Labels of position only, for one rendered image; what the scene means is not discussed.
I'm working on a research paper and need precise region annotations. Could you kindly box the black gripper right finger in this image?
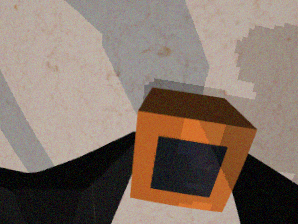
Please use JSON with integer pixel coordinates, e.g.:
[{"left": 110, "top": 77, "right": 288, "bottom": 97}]
[{"left": 231, "top": 153, "right": 298, "bottom": 224}]

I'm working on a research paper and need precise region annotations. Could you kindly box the orange block with dark square mark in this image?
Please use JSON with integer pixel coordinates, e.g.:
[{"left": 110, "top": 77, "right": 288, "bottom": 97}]
[{"left": 129, "top": 87, "right": 257, "bottom": 213}]

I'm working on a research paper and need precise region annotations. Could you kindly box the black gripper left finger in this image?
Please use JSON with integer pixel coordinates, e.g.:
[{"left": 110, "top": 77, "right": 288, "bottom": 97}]
[{"left": 0, "top": 132, "right": 136, "bottom": 224}]

